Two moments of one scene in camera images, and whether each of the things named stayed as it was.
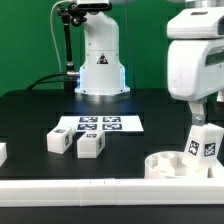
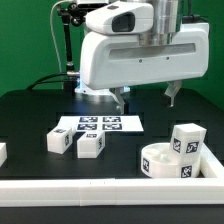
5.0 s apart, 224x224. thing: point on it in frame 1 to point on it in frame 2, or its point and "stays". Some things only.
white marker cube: [90, 144] stays
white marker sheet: [108, 123] stays
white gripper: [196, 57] to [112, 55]
